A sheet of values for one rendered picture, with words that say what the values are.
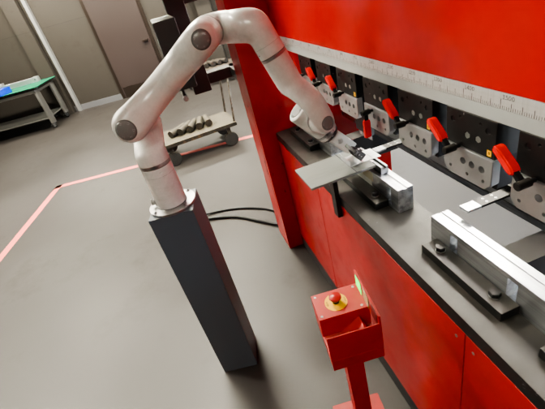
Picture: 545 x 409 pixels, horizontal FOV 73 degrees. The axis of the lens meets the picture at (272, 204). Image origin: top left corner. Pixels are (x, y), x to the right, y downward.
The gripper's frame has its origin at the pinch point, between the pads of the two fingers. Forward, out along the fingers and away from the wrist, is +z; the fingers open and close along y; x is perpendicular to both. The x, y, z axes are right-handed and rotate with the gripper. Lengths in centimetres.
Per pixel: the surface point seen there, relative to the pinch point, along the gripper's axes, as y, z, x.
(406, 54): -35, -31, -27
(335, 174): -5.3, -5.8, 10.8
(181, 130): 321, 7, 96
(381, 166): -11.8, 4.3, -1.2
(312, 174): 0.0, -10.4, 16.3
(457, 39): -53, -35, -30
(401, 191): -25.2, 7.0, 1.8
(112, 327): 76, -18, 181
